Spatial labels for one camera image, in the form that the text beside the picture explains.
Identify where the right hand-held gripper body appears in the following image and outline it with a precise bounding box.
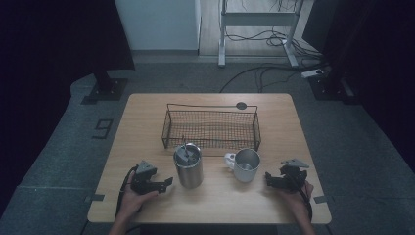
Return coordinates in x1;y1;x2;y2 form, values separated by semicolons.
276;158;310;192

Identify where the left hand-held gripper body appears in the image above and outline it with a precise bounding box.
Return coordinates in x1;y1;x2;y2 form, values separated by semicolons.
129;160;165;196

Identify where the steel tumbler with lid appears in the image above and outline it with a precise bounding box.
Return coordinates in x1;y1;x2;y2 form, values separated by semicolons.
172;142;205;190

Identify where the metal straw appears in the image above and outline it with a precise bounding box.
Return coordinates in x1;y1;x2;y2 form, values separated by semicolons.
181;134;191;159

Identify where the brown wire basket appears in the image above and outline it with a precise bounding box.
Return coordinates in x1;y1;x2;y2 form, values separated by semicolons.
161;101;262;152

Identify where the person's left hand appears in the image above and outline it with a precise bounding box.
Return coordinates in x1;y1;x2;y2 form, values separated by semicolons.
120;171;161;220

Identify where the person's right hand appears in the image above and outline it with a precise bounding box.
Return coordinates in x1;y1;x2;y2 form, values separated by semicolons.
277;180;315;220

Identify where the black stand base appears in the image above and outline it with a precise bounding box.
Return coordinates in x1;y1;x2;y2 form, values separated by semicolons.
80;69;129;106
307;65;360;106

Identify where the white power strip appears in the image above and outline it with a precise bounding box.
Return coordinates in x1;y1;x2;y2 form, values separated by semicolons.
300;68;325;79

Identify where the dark curtain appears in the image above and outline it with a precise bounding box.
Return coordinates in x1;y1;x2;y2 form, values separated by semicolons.
0;0;137;217
301;0;415;165

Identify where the white cabinet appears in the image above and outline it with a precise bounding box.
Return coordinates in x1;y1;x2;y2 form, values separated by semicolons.
114;0;203;52

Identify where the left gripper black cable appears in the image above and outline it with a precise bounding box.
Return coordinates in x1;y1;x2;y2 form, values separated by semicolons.
115;164;140;219

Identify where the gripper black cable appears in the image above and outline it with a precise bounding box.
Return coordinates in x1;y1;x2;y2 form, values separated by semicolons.
115;164;140;219
292;174;314;222

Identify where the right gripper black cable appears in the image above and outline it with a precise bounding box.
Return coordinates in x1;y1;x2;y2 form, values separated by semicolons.
292;174;314;222

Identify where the long black floor cable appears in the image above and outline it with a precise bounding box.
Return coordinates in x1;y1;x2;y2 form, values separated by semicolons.
218;62;329;94

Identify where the tangle of floor cables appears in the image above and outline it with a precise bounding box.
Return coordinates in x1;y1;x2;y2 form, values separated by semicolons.
224;26;327;61

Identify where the white desk frame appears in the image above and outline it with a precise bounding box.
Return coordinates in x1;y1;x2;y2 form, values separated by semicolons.
217;0;306;69

